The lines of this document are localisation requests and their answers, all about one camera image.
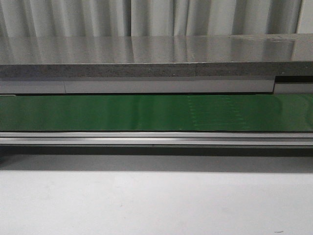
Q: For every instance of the green conveyor belt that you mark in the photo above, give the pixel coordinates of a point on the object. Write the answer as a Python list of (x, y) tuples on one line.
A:
[(153, 113)]

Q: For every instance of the grey conveyor rear guard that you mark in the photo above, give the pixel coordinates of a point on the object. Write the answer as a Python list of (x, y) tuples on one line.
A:
[(158, 85)]

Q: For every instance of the aluminium conveyor front rail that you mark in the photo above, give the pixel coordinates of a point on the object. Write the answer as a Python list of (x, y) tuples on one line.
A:
[(156, 139)]

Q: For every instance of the white pleated curtain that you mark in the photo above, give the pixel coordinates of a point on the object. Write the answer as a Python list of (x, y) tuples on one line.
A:
[(40, 18)]

